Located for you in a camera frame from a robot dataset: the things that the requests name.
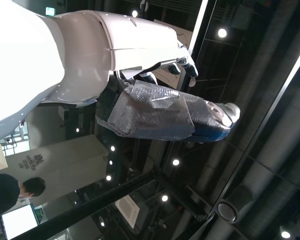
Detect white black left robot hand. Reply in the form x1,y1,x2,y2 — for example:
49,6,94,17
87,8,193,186
0,0,242,145

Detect white ceiling air conditioner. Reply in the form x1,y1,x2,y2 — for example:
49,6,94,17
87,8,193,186
114,194,141,230

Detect round black ceiling speaker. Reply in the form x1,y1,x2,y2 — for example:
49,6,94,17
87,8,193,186
215,199,239,225

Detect person with black hair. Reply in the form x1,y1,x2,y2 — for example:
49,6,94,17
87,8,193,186
0,173,47,221

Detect lit computer screen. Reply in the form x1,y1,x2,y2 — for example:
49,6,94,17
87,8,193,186
0,203,39,240

